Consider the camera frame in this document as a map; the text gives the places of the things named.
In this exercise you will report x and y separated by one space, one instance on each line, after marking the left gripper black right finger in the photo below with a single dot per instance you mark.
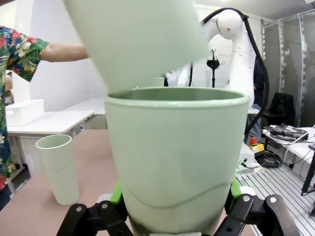
246 214

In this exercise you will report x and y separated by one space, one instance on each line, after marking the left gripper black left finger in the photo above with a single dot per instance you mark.
98 216

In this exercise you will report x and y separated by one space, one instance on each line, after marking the pale green plastic cup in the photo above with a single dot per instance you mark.
137 37
177 147
59 172

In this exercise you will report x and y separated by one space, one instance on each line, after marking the white plastic basket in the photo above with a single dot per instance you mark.
24 111

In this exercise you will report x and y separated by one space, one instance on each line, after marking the person's right forearm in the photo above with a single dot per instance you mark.
66 51

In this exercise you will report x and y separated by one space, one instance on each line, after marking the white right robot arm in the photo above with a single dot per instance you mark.
238 61

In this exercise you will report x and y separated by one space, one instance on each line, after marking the aluminium base platform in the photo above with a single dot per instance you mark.
270 196

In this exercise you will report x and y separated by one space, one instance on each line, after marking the yellow red emergency stop button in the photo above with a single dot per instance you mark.
256 145

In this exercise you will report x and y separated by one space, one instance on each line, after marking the black stand leg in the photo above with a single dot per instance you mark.
308 177

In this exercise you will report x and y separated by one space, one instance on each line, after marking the cluttered white workbench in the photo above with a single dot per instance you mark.
290 137

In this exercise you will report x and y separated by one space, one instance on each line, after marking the white table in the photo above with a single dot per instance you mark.
49 123
83 105

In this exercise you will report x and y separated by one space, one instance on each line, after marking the black office chair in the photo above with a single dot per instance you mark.
283 108

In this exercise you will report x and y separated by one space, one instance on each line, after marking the person in dark clothes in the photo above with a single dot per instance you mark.
257 81

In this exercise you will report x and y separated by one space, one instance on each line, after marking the black tripod stand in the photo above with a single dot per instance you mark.
212 64

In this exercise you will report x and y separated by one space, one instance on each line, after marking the person in floral shirt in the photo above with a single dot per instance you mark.
14 49

